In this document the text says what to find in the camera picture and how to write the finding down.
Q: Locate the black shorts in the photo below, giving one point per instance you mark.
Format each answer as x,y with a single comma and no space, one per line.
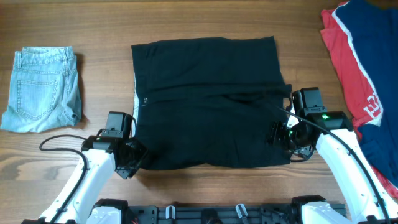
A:
209,101

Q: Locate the red and navy shirt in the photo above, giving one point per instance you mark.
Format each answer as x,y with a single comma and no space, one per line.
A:
362,41

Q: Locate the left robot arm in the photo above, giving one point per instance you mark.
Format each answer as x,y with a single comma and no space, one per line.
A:
111,151

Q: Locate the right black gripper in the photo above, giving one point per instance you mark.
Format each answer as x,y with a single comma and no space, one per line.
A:
277,134

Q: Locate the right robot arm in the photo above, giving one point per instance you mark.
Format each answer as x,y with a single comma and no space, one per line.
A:
311,127

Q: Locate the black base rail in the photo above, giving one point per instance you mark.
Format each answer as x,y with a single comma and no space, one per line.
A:
205,214

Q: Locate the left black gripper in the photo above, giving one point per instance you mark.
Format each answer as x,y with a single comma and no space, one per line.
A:
134,160

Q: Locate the folded light blue denim shorts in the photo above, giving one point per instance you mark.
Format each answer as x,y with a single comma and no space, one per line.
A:
44,92

